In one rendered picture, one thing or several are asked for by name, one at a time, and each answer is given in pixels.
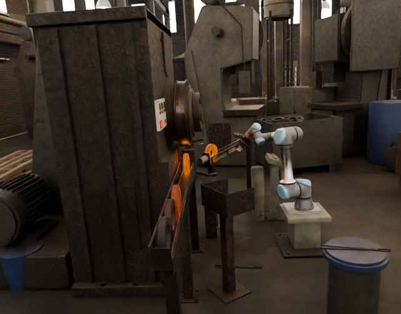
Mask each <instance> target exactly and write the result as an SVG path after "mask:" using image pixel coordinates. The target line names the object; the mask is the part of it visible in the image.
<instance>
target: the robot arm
mask: <svg viewBox="0 0 401 314"><path fill-rule="evenodd" d="M260 129H261V125H260V124H259V123H254V124H253V125H252V126H251V128H250V129H249V130H248V131H247V132H246V133H245V135H243V134H240V133H237V132H236V133H234V137H237V138H241V140H240V141H239V143H238V144H237V145H236V147H235V148H234V150H238V151H241V150H242V149H245V148H246V147H247V146H248V145H249V144H250V143H251V142H252V141H253V139H252V138H254V140H255V142H256V143H257V145H258V146H261V145H263V144H265V142H267V141H274V142H275V144H277V145H278V147H279V149H280V159H281V177H282V180H280V185H279V186H278V187H277V190H278V194H279V196H280V197H281V198H282V199H291V198H294V197H296V201H295V203H294V208H295V210H298V211H311V210H313V209H314V203H313V201H312V197H311V182H310V180H308V179H296V180H294V179H293V170H292V150H291V148H292V146H293V142H296V141H299V140H300V139H301V138H302V136H303V131H302V130H301V129H300V128H299V127H297V126H292V127H287V128H279V129H277V130H276V131H275V132H270V133H261V132H260Z"/></svg>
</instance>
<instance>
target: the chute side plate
mask: <svg viewBox="0 0 401 314"><path fill-rule="evenodd" d="M193 172H195V164H194V165H193V168H192V171H191V176H190V181H189V184H188V189H187V192H186V198H185V203H184V206H183V212H182V214H181V219H180V225H179V228H178V233H177V237H176V242H175V246H174V250H173V256H172V268H173V276H175V271H176V268H175V263H176V258H177V259H178V256H179V252H180V246H181V240H182V236H183V230H184V226H185V221H186V215H187V210H186V209H187V206H188V205H189V201H190V195H191V189H192V185H193V180H194V177H195V175H194V173H193Z"/></svg>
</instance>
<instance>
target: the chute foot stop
mask: <svg viewBox="0 0 401 314"><path fill-rule="evenodd" d="M153 259H154V264H155V271H168V270H173V269H172V257H171V250H170V248H153Z"/></svg>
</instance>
